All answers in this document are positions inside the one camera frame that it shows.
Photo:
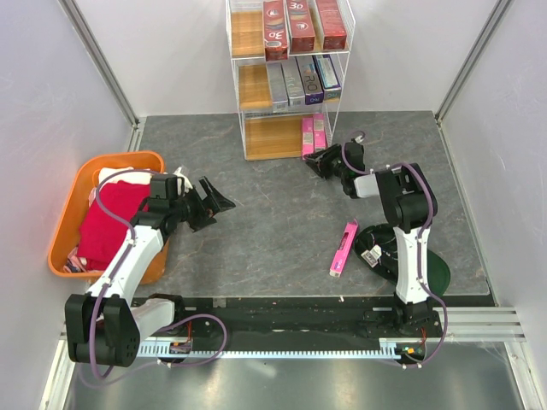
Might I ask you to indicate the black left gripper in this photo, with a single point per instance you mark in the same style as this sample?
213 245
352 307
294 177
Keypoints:
206 207

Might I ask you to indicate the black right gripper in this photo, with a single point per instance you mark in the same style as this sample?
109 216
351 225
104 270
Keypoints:
321 166

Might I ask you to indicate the pink toothpaste box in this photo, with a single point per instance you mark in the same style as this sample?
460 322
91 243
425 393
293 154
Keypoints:
308 144
319 132
345 245

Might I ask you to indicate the purple toothpaste box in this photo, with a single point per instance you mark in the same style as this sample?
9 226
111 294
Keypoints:
313 91
330 83

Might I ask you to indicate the silver Protefix toothpaste box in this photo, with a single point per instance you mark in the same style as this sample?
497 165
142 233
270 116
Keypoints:
293 83

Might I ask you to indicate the silver plain toothpaste box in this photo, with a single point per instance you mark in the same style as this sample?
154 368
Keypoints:
276 84

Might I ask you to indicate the red 3D toothpaste box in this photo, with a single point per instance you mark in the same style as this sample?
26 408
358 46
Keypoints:
274 31
301 26

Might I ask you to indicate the large red toothpaste box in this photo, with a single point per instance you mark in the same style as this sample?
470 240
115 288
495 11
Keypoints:
333 35

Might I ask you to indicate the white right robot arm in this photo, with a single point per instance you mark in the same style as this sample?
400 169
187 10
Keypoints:
397 249

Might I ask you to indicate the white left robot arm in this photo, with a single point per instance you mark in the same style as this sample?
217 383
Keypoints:
102 327

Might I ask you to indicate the orange plastic basket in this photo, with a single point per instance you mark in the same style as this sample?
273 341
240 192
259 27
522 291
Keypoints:
62 257

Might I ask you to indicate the white cloth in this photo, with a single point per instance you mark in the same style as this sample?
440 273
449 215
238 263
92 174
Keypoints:
126 186

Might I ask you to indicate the dark green round bin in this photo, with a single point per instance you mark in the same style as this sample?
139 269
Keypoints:
376 246

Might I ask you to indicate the red cloth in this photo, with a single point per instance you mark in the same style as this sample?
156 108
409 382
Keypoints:
101 236

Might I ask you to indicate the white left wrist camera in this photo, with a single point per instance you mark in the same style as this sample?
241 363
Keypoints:
184 185

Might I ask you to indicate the white wire wooden shelf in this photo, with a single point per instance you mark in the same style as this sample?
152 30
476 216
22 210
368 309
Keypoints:
267 135

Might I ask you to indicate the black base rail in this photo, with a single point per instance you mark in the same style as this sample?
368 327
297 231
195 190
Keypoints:
361 316

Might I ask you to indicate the grey slotted cable duct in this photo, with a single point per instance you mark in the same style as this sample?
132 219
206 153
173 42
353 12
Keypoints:
165 349

